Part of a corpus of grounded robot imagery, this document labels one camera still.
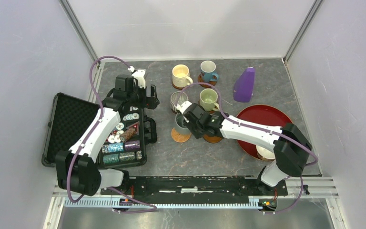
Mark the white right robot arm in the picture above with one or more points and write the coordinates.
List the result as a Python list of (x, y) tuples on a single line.
[(288, 144)]

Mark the purple plastic object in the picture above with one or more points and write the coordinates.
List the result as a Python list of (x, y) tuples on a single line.
[(244, 85)]

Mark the all in triangle card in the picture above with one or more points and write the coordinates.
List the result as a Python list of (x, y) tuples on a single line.
[(135, 127)]

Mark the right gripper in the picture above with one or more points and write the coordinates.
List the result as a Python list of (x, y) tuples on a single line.
[(197, 135)]

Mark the black poker chip case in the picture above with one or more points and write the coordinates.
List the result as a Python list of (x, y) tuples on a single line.
[(71, 116)]

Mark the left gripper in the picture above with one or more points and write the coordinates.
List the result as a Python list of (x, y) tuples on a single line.
[(151, 102)]

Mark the pale green cup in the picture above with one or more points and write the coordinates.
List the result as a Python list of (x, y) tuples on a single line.
[(209, 100)]

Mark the red round tray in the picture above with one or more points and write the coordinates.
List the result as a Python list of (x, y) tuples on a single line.
[(264, 115)]

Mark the blue white cup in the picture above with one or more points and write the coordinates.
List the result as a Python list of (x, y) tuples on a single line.
[(208, 72)]

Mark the grey ribbed mug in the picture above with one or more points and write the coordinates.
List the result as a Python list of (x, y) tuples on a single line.
[(176, 99)]

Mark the brown poker chip stack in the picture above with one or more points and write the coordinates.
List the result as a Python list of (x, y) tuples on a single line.
[(126, 135)]

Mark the brown wooden coaster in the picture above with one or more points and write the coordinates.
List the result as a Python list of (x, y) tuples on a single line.
[(205, 84), (211, 112), (178, 87), (213, 139)]

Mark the cream ribbed mug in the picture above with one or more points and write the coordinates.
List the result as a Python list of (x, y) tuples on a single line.
[(181, 75)]

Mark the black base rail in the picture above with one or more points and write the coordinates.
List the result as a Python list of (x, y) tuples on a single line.
[(200, 189)]

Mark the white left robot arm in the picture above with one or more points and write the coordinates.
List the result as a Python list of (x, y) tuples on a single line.
[(76, 168)]

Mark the plain grey mug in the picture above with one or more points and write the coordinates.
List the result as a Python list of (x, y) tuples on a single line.
[(180, 125)]

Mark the woven rattan coaster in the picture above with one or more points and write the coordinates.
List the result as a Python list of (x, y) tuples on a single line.
[(180, 138)]

